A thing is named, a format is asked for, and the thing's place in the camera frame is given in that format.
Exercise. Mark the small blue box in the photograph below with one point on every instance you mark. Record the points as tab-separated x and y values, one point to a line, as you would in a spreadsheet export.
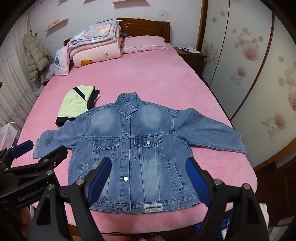
185	49

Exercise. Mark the white curtain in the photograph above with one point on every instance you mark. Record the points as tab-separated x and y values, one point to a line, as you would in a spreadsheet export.
11	92

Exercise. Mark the white paper bag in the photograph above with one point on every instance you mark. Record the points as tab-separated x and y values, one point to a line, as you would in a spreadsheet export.
8	134

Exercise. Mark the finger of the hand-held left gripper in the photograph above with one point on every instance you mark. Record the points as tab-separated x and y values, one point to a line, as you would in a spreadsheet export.
53	157
23	147

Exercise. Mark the wooden headboard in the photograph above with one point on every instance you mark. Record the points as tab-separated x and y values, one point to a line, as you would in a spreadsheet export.
143	26

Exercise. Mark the pink pillow with orange print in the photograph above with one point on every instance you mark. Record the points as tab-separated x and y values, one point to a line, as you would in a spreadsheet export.
97	54

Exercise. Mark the white papers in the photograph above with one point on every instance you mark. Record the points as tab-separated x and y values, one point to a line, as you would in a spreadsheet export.
193	49

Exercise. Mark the floral folded quilt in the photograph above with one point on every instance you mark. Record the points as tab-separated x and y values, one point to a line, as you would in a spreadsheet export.
97	32

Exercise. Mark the blue denim jacket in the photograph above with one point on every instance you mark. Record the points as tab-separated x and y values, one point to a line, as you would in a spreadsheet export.
143	148

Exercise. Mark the wooden nightstand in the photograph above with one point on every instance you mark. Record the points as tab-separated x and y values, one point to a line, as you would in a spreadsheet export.
194	61

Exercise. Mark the floral sliding wardrobe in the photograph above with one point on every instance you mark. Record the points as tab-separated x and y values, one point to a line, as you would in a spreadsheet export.
254	58

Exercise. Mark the pink bed sheet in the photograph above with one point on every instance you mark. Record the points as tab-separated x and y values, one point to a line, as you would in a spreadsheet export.
150	76

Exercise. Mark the wooden wall shelf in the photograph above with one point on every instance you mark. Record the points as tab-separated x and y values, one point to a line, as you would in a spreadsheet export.
121	1
56	24

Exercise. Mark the person's left hand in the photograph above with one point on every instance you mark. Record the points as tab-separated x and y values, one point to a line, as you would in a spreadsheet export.
23	217

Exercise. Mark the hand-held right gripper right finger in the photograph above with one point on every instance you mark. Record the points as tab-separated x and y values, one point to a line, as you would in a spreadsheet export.
196	180

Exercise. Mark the beige puffer jacket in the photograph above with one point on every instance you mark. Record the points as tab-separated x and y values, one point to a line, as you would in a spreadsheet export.
37	55

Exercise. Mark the white cartoon print pillow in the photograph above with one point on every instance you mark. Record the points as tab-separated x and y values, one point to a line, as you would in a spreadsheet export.
61	61

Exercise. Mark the green and black folded garment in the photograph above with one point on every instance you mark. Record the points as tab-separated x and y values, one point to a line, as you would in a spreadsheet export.
71	104

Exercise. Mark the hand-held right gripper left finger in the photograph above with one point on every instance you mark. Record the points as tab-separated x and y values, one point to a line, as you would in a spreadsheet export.
101	177

